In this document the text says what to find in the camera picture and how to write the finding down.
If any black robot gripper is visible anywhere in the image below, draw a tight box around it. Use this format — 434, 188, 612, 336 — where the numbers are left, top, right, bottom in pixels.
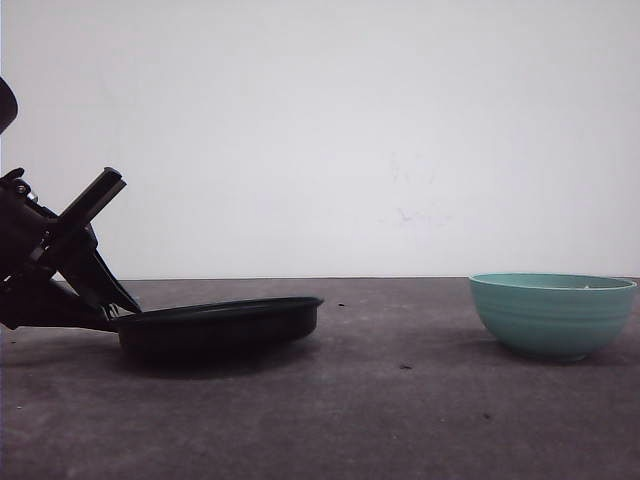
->
1, 167, 140, 331

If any black frying pan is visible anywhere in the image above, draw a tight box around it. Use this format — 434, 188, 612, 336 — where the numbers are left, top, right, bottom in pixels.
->
96, 296, 324, 366

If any teal ceramic bowl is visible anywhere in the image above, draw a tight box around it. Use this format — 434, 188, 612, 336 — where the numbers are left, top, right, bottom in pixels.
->
469, 272, 638, 361

